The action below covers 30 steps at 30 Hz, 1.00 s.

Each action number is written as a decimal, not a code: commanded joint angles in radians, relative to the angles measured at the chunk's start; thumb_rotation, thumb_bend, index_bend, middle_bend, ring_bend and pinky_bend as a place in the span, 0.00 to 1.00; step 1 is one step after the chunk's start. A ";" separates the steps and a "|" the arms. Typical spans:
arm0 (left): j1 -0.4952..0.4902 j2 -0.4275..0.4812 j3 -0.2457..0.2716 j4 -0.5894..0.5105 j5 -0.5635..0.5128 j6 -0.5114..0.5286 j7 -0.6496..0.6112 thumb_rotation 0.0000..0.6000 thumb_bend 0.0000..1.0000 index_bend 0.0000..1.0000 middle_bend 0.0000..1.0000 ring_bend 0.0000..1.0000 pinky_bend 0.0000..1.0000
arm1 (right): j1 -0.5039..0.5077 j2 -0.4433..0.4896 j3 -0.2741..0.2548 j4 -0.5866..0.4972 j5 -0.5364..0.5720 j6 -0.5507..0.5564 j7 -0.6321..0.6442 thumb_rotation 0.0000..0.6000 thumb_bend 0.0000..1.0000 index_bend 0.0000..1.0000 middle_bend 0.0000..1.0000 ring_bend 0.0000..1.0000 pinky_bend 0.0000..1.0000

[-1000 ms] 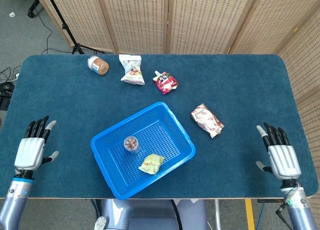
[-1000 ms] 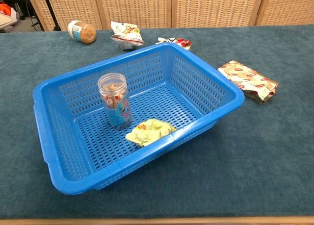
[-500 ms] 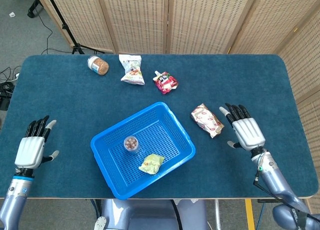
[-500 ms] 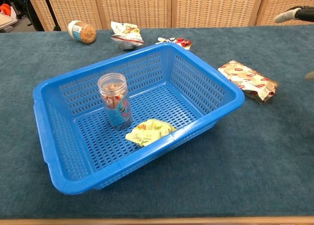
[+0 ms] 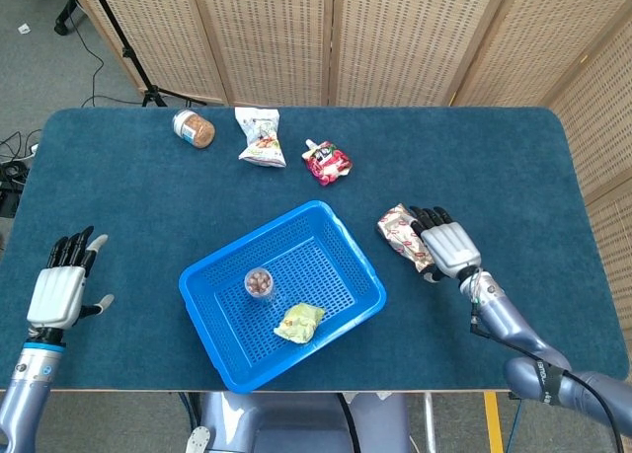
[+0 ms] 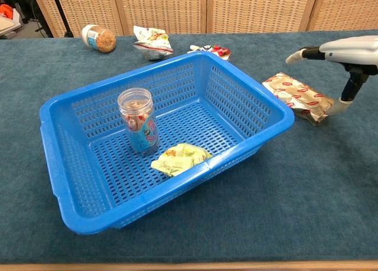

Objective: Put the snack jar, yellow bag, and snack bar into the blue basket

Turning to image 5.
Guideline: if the beige snack bag red print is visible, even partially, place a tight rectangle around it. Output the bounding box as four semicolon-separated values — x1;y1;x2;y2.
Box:
376;202;438;273

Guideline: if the white snack bag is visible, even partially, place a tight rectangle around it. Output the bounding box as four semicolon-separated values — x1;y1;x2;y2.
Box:
233;106;287;170

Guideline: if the floor cable bundle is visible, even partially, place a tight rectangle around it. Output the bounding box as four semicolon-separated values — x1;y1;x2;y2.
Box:
0;129;43;220

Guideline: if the blue plastic basket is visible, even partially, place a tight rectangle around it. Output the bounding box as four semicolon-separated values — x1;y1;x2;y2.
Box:
178;199;388;395

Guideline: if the black tripod stand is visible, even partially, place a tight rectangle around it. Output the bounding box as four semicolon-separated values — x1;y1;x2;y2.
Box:
86;0;208;109

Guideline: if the wicker folding screen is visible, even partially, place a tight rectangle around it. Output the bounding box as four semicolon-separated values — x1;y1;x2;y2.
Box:
68;0;632;296

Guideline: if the white-lidded jar of brown powder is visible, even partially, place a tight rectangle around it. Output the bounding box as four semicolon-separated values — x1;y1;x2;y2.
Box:
171;109;216;150

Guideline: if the black office chair base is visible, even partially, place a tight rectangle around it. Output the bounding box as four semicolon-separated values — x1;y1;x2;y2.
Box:
32;0;80;36

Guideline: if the metal table leg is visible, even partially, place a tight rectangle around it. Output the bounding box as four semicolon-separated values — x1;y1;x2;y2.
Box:
422;392;438;453

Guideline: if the yellow snack packet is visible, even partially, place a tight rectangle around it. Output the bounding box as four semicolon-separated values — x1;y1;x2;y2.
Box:
273;302;327;345

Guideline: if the red spouted drink pouch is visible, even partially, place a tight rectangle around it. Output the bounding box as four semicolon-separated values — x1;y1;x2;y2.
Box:
301;138;354;187

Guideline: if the blue-grey robot torso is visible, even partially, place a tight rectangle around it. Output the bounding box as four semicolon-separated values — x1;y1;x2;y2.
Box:
185;391;411;453

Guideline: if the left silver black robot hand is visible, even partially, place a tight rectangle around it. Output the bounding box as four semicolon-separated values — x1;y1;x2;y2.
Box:
26;225;116;332

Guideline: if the transparent jar with blue label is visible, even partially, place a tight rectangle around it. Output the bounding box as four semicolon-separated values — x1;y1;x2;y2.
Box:
243;267;282;309

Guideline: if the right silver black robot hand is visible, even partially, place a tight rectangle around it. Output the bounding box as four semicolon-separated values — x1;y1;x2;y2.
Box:
408;205;483;284

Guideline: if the dark blue table mat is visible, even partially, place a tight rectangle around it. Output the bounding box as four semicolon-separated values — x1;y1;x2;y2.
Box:
0;106;631;393

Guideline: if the black floor cable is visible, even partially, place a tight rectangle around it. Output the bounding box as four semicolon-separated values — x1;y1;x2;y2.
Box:
71;16;147;108

